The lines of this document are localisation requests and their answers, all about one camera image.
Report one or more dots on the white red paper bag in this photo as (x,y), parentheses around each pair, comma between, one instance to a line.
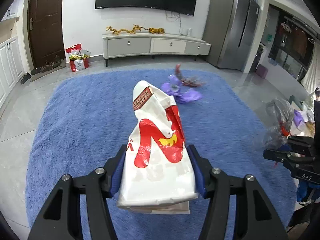
(158,176)

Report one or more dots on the purple wrapper pair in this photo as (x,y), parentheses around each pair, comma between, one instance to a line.
(181,94)

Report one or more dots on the red and white gift bag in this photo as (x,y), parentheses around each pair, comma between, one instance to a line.
(78,57)

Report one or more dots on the dark brown entrance door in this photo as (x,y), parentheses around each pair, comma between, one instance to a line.
(45,31)

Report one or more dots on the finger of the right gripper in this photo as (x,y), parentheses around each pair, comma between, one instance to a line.
(284,156)
(301,140)

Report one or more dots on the white TV cabinet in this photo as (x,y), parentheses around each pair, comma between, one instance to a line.
(127,45)

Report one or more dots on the red transparent wrapper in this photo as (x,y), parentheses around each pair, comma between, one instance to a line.
(281,114)

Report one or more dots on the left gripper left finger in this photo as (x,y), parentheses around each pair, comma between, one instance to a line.
(60,216)

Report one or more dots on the grey double-door refrigerator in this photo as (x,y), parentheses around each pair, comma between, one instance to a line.
(230,28)

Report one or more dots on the blue fluffy rug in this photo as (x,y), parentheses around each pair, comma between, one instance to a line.
(88,118)

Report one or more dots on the purple stool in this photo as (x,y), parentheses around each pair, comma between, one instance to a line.
(261,71)

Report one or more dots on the red clear plastic wrapper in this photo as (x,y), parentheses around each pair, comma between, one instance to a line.
(191,82)

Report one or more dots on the white upper wall cabinet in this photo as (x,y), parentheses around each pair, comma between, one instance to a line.
(11,12)

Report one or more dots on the golden tiger figurine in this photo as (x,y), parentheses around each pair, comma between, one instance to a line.
(152,30)

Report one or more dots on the golden dragon figurine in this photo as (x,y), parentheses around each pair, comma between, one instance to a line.
(127,31)

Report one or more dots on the blue gloved right hand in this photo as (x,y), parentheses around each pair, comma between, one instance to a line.
(307,193)

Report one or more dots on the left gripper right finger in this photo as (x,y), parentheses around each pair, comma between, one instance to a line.
(255,216)

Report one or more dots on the door mat with shoes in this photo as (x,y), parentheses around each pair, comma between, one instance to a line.
(48,68)

